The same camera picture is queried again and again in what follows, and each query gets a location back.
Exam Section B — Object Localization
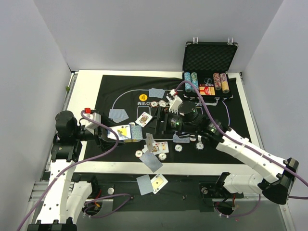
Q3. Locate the face up jack card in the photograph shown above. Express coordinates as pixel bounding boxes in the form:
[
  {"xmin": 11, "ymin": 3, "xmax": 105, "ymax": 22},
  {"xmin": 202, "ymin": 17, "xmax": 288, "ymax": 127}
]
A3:
[{"xmin": 135, "ymin": 112, "xmax": 153, "ymax": 127}]

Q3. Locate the face up king card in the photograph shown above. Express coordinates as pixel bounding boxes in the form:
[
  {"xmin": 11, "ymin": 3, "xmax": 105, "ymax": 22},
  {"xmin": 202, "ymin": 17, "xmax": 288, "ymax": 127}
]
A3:
[{"xmin": 152, "ymin": 141, "xmax": 169, "ymax": 154}]

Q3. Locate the blue playing card deck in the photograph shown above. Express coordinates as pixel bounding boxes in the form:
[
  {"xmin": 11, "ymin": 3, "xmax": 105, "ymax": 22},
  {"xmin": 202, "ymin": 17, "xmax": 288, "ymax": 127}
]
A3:
[{"xmin": 110, "ymin": 124, "xmax": 143, "ymax": 142}]

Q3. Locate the yellow dealer button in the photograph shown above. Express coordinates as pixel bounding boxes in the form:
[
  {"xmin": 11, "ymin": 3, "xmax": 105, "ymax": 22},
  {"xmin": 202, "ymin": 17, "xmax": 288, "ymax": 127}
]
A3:
[{"xmin": 139, "ymin": 94, "xmax": 148, "ymax": 102}]

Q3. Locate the blue white chip stack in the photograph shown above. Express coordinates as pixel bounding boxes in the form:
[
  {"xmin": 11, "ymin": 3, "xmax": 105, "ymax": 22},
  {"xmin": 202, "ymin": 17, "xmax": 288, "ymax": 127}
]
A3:
[{"xmin": 174, "ymin": 144, "xmax": 183, "ymax": 152}]

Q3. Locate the grey white chip stack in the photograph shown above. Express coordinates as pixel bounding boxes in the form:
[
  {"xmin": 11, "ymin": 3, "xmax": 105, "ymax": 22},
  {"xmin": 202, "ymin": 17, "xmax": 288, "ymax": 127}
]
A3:
[{"xmin": 158, "ymin": 153, "xmax": 167, "ymax": 161}]

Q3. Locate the red white chip stack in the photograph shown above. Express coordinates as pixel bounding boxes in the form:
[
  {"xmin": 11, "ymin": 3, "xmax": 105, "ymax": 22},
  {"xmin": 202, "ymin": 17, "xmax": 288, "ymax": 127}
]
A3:
[{"xmin": 135, "ymin": 150, "xmax": 143, "ymax": 158}]

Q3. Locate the ace of spades card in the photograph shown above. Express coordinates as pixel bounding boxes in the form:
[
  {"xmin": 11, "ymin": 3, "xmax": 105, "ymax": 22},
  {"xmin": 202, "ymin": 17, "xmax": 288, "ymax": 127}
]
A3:
[{"xmin": 151, "ymin": 174, "xmax": 168, "ymax": 194}]

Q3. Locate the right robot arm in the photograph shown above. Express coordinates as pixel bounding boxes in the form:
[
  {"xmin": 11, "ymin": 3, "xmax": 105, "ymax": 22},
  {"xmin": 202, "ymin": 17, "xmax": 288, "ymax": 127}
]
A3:
[{"xmin": 154, "ymin": 101, "xmax": 299, "ymax": 205}]

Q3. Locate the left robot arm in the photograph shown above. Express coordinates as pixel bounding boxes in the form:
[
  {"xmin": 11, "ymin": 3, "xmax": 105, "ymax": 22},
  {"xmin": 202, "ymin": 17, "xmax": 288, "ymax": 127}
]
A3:
[{"xmin": 27, "ymin": 108, "xmax": 142, "ymax": 231}]

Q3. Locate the black poker table mat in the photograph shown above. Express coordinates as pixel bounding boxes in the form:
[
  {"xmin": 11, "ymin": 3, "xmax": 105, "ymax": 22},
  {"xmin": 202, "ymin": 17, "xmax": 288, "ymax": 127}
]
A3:
[{"xmin": 93, "ymin": 76, "xmax": 250, "ymax": 164}]

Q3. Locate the red orange card deck box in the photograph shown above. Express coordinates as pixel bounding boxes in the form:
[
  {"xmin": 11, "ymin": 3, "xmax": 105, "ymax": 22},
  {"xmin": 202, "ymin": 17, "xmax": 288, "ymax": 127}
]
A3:
[{"xmin": 199, "ymin": 86, "xmax": 216, "ymax": 96}]

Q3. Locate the blue chip row right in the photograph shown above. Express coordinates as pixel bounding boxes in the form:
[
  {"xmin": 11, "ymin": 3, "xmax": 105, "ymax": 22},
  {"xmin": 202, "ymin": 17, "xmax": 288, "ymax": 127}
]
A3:
[{"xmin": 191, "ymin": 72, "xmax": 199, "ymax": 89}]

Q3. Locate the blue chip row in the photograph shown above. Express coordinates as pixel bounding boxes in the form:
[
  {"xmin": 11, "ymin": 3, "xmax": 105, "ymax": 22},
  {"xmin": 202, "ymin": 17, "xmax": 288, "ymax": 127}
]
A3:
[
  {"xmin": 184, "ymin": 72, "xmax": 192, "ymax": 93},
  {"xmin": 191, "ymin": 72, "xmax": 199, "ymax": 89}
]

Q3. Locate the clear round button in case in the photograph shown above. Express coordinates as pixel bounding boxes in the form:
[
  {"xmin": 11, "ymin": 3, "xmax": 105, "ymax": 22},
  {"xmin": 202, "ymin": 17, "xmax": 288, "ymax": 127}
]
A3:
[{"xmin": 204, "ymin": 77, "xmax": 212, "ymax": 84}]

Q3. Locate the blue chip row left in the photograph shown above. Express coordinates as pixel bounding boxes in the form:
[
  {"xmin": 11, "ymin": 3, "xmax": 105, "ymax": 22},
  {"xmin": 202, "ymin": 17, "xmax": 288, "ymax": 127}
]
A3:
[{"xmin": 184, "ymin": 72, "xmax": 192, "ymax": 93}]

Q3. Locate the tan chip row in case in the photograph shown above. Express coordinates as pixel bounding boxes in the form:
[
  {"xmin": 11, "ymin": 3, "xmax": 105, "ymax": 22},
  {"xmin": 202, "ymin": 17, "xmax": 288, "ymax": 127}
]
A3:
[{"xmin": 219, "ymin": 73, "xmax": 230, "ymax": 94}]

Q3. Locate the red chip row in case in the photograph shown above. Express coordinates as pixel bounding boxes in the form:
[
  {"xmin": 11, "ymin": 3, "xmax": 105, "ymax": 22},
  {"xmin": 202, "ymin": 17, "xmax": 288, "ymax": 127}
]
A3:
[{"xmin": 213, "ymin": 73, "xmax": 222, "ymax": 90}]

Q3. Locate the black poker chip case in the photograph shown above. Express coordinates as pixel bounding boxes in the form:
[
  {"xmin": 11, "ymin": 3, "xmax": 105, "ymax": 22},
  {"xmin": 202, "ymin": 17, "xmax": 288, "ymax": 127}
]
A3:
[{"xmin": 182, "ymin": 37, "xmax": 238, "ymax": 103}]

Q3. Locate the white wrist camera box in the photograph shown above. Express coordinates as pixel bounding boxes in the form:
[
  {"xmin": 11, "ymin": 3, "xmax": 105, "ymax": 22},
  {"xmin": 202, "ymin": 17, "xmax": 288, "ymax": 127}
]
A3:
[{"xmin": 84, "ymin": 108, "xmax": 101, "ymax": 131}]

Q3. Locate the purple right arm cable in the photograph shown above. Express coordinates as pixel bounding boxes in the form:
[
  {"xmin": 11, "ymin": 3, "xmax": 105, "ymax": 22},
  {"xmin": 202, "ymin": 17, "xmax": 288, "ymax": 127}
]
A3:
[{"xmin": 174, "ymin": 80, "xmax": 308, "ymax": 218}]

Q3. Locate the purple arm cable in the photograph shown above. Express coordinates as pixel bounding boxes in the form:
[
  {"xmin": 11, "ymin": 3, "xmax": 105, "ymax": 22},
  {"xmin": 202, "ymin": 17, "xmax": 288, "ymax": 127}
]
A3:
[
  {"xmin": 174, "ymin": 80, "xmax": 308, "ymax": 218},
  {"xmin": 16, "ymin": 109, "xmax": 133, "ymax": 231}
]

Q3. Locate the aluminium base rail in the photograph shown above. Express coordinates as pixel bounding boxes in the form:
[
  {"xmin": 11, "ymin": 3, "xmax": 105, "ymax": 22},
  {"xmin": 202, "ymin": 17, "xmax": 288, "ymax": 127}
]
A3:
[{"xmin": 29, "ymin": 181, "xmax": 288, "ymax": 205}]

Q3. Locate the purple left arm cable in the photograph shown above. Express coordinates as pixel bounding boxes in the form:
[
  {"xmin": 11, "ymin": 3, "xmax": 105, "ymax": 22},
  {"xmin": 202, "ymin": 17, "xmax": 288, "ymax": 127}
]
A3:
[{"xmin": 16, "ymin": 109, "xmax": 133, "ymax": 231}]

